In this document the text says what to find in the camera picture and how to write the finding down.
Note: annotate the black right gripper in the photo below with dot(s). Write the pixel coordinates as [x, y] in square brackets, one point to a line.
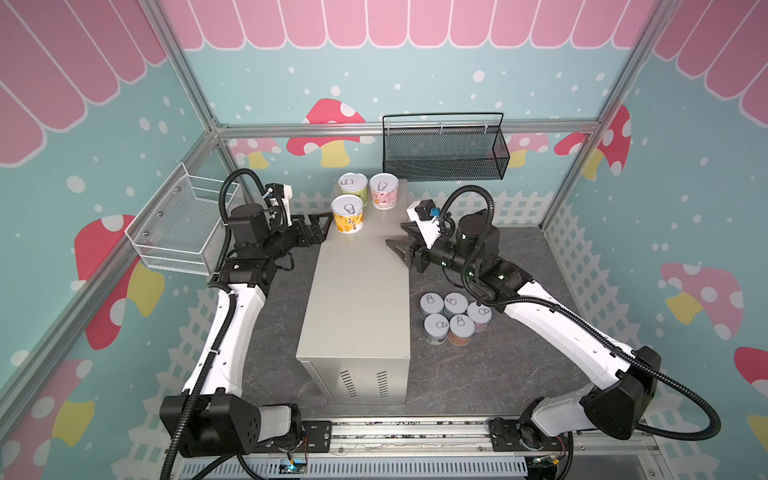
[417, 257]

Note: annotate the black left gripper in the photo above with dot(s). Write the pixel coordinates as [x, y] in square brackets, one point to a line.
[318, 236]

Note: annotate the yellow label can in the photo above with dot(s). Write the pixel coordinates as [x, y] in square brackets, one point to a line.
[348, 212]

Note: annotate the green label can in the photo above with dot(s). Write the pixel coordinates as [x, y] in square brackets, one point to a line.
[355, 184]

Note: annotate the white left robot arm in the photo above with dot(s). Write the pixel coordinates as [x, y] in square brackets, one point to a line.
[210, 417]

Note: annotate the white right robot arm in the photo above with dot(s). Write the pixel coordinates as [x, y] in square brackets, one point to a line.
[460, 237]

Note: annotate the grey metal cabinet counter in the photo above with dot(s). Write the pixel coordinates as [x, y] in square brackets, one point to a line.
[355, 338]

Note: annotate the white lid can left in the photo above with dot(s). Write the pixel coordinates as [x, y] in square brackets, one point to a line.
[430, 303]

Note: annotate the white lid can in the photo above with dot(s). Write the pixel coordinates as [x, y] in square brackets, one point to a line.
[430, 303]
[455, 303]

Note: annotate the white lid can rear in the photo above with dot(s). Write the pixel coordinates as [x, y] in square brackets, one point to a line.
[455, 303]

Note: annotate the grey label can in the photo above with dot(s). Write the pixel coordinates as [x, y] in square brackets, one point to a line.
[436, 328]

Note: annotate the brown label can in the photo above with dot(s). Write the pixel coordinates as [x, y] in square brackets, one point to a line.
[461, 330]

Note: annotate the pink white label can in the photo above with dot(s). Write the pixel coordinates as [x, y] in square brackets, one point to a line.
[480, 315]

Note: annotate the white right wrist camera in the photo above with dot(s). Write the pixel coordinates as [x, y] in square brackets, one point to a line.
[425, 214]

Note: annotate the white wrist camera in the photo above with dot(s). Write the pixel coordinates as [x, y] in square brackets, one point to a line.
[425, 214]
[279, 196]

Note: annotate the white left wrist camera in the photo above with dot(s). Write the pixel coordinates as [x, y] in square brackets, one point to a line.
[279, 196]

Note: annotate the black mesh wall basket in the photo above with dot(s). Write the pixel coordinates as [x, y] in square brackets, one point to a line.
[456, 146]

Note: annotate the white wire wall basket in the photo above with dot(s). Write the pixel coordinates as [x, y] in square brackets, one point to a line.
[180, 228]

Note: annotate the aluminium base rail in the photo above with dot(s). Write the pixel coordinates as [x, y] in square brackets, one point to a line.
[459, 447]

